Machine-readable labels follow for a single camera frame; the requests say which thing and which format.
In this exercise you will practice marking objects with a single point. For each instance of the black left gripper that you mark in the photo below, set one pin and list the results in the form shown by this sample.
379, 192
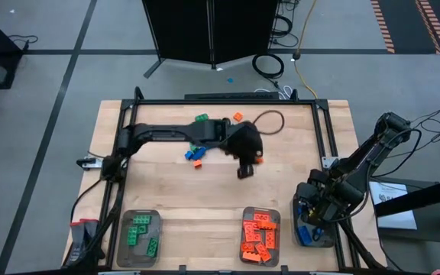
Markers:
246, 143

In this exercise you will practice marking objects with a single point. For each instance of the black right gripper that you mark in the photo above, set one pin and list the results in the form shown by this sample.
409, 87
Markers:
327, 198

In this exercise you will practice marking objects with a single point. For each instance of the blue toy brick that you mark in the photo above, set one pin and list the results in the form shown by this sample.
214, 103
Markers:
188, 155
318, 231
198, 153
304, 235

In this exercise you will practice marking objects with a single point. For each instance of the clear plastic bin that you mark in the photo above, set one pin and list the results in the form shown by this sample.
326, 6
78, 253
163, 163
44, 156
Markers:
139, 252
325, 238
277, 256

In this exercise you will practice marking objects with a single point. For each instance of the small orange toy brick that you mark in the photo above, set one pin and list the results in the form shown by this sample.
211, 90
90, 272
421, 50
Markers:
238, 116

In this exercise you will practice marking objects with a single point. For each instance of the green toy brick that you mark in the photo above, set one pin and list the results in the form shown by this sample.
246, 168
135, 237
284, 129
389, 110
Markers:
141, 219
142, 228
193, 147
201, 117
152, 247
132, 235

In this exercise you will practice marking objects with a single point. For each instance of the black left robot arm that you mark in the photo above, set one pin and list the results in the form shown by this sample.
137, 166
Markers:
166, 133

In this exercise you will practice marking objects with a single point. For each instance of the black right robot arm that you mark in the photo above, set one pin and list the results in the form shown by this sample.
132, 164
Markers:
376, 145

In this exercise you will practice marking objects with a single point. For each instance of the long black power strip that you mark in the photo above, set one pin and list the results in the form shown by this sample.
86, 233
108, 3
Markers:
229, 95

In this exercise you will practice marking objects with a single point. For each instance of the white printed paper sheet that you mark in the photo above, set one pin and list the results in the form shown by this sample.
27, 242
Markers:
392, 208

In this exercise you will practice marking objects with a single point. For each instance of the black beam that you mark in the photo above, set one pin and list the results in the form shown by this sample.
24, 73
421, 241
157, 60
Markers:
418, 199

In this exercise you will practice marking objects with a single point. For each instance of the dark grey side table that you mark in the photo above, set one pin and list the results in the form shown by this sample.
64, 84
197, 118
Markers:
430, 233

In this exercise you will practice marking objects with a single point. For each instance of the black folding partition screen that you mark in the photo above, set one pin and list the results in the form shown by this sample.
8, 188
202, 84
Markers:
182, 30

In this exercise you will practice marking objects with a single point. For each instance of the red and black clamp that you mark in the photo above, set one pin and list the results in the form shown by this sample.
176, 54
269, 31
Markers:
84, 240

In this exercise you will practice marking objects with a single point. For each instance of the black mat with striped edges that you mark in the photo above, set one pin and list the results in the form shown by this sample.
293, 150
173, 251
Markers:
403, 23

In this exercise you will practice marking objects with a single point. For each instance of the silver mounting bracket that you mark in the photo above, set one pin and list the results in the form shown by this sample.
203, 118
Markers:
327, 162
89, 162

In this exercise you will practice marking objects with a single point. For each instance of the black aluminium table frame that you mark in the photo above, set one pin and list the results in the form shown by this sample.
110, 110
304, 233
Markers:
224, 102

